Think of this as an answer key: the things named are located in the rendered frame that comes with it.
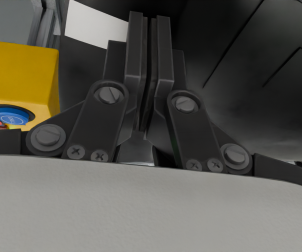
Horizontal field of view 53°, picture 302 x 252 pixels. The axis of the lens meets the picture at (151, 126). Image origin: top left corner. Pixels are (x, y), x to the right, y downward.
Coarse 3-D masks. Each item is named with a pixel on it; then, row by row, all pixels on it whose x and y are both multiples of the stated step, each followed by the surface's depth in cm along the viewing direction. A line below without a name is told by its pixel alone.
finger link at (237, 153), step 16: (160, 16) 12; (160, 32) 11; (160, 48) 10; (160, 64) 10; (176, 64) 11; (160, 80) 10; (176, 80) 11; (144, 96) 11; (160, 96) 10; (144, 112) 11; (160, 112) 10; (144, 128) 12; (160, 128) 10; (160, 144) 10; (224, 144) 9; (240, 144) 9; (224, 160) 9; (240, 160) 9
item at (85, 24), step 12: (72, 0) 12; (72, 12) 12; (84, 12) 12; (96, 12) 12; (72, 24) 13; (84, 24) 13; (96, 24) 13; (108, 24) 13; (120, 24) 13; (72, 36) 13; (84, 36) 13; (96, 36) 13; (108, 36) 13; (120, 36) 13
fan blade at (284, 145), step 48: (96, 0) 12; (144, 0) 12; (192, 0) 12; (240, 0) 11; (288, 0) 11; (96, 48) 14; (192, 48) 13; (240, 48) 13; (288, 48) 12; (240, 96) 15; (288, 96) 14; (144, 144) 20; (288, 144) 19
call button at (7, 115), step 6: (0, 108) 39; (6, 108) 39; (12, 108) 39; (0, 114) 39; (6, 114) 39; (12, 114) 39; (18, 114) 40; (24, 114) 40; (6, 120) 41; (12, 120) 41; (18, 120) 41; (24, 120) 41
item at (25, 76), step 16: (0, 48) 41; (16, 48) 41; (32, 48) 41; (48, 48) 42; (0, 64) 40; (16, 64) 40; (32, 64) 40; (48, 64) 41; (0, 80) 39; (16, 80) 39; (32, 80) 40; (48, 80) 40; (0, 96) 38; (16, 96) 38; (32, 96) 39; (48, 96) 39; (32, 112) 41; (48, 112) 41
